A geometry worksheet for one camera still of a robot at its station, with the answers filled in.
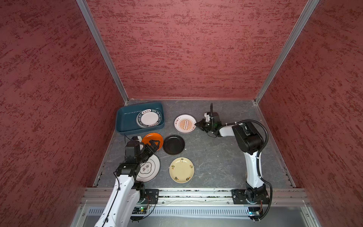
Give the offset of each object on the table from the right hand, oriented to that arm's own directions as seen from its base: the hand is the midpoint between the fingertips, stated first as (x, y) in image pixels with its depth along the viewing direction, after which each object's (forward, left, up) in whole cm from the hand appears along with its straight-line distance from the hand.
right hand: (194, 125), depth 103 cm
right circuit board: (-53, -27, -2) cm, 60 cm away
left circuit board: (-51, +32, -1) cm, 60 cm away
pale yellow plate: (-31, +10, -3) cm, 33 cm away
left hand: (-22, +24, +9) cm, 34 cm away
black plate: (-15, +15, +1) cm, 21 cm away
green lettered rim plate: (+6, +34, +3) cm, 35 cm away
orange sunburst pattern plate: (+2, +6, 0) cm, 7 cm away
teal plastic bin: (+5, +52, +1) cm, 52 cm away
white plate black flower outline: (-31, +29, 0) cm, 43 cm away
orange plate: (-10, +29, +3) cm, 31 cm away
